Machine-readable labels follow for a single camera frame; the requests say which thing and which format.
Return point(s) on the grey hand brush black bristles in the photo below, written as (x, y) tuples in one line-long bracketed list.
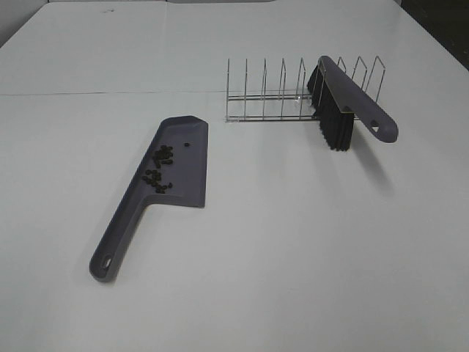
[(337, 101)]

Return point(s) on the grey plastic dustpan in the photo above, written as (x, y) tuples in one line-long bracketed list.
[(189, 136)]

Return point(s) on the metal wire rack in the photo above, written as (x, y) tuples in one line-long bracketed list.
[(291, 100)]

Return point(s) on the pile of coffee beans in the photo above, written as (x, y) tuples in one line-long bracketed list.
[(160, 175)]

